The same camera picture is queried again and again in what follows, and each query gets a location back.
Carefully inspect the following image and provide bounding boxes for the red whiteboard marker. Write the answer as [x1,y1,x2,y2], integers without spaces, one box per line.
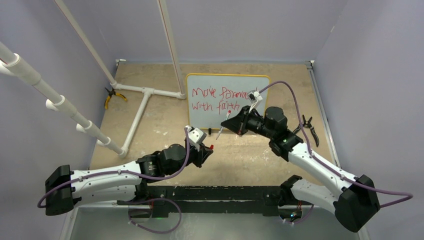
[215,110,232,141]

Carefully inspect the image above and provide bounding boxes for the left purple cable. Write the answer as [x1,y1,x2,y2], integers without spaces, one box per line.
[37,127,191,209]

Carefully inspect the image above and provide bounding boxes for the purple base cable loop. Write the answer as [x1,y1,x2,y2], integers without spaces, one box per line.
[127,197,183,235]

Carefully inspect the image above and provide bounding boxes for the yellow handled pliers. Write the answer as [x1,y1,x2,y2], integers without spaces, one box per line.
[104,87,128,110]

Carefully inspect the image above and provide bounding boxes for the black handled pliers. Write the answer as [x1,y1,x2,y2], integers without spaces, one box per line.
[302,115,320,147]

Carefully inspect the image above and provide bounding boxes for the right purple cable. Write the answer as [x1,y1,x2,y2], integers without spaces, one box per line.
[258,80,414,209]

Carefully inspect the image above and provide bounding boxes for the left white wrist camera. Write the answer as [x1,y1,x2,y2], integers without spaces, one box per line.
[184,125,207,152]

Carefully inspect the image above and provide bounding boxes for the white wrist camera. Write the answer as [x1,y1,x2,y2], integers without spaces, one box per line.
[184,125,207,152]
[247,90,263,114]

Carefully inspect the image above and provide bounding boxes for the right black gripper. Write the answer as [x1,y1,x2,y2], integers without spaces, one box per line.
[222,105,275,140]

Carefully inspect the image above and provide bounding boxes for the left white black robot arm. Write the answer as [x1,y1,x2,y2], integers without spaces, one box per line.
[37,144,214,216]

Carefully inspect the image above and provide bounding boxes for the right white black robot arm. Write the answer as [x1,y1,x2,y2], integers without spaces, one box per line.
[220,105,381,233]

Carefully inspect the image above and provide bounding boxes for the aluminium extrusion rail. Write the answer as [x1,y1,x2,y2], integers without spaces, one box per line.
[304,60,372,240]

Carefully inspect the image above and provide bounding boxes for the yellow framed whiteboard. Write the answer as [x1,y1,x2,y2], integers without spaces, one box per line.
[185,73,271,130]

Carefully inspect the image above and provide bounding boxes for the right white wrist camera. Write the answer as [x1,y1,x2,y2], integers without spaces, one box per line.
[247,90,263,114]

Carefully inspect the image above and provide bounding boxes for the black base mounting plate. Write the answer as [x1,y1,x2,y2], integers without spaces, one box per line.
[118,185,306,222]

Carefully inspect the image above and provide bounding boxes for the white PVC pipe frame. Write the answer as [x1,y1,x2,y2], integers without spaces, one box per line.
[0,0,188,158]

